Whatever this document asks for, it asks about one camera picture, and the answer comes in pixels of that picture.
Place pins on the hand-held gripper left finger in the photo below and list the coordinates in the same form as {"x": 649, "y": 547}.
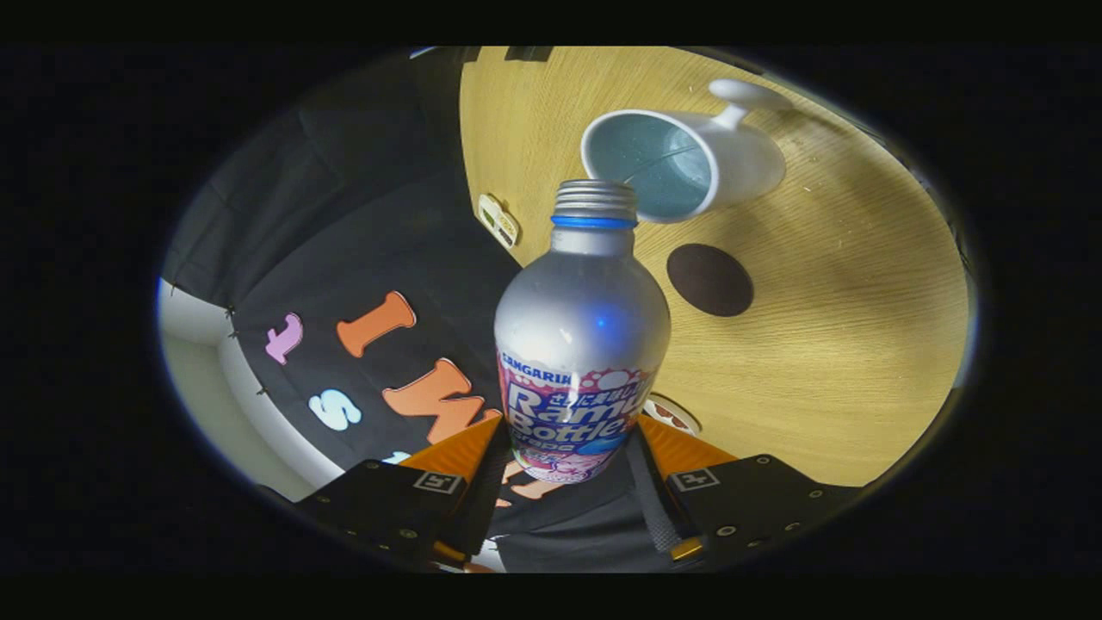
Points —
{"x": 482, "y": 504}

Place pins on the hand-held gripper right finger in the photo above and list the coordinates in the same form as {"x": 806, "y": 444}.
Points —
{"x": 654, "y": 504}

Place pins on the silver juice bottle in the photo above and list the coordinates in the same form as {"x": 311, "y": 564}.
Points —
{"x": 581, "y": 319}

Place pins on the dark brown round coaster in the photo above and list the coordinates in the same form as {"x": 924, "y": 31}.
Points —
{"x": 710, "y": 280}

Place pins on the white cup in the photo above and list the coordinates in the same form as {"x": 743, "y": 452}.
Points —
{"x": 749, "y": 164}

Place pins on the brown food piece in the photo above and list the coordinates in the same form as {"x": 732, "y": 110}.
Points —
{"x": 661, "y": 411}
{"x": 680, "y": 421}

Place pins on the white plate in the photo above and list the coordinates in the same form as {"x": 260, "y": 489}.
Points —
{"x": 689, "y": 410}

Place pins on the wooden table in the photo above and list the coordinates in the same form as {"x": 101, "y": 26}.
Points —
{"x": 861, "y": 344}

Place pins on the small white divided tray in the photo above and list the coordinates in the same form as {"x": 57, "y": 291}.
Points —
{"x": 498, "y": 220}

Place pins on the black backdrop cloth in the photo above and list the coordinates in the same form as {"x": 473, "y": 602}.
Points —
{"x": 362, "y": 215}

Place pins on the black table clamp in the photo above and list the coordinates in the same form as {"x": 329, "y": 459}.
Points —
{"x": 527, "y": 53}
{"x": 469, "y": 53}

